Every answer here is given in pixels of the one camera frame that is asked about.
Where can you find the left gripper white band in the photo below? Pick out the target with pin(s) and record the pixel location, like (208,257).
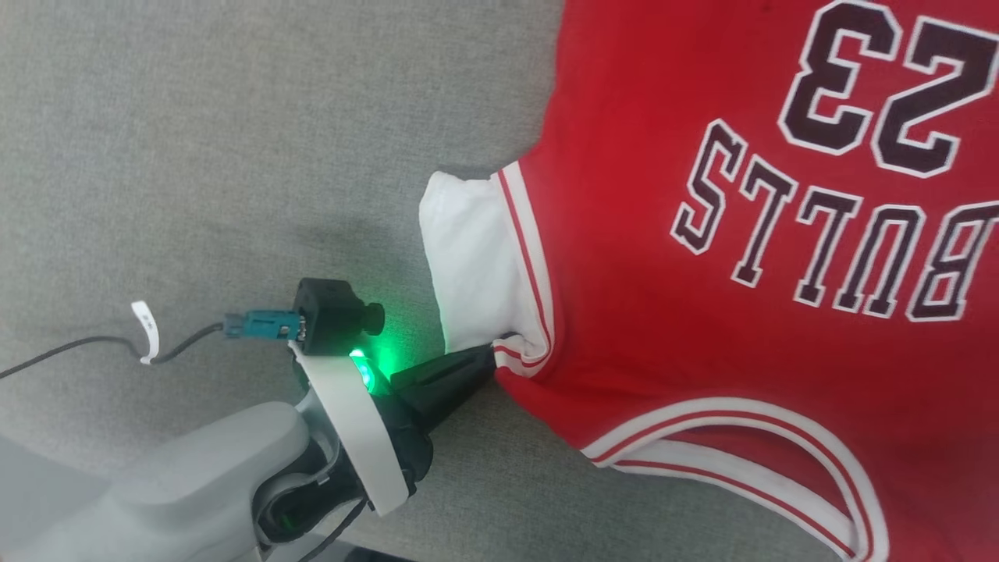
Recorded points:
(367,437)

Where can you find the red Bulls basketball jersey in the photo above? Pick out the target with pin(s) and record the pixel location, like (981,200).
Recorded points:
(702,312)

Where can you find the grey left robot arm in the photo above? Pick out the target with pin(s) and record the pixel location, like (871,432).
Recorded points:
(195,484)

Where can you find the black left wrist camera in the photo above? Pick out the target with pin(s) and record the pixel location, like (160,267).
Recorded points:
(332,316)

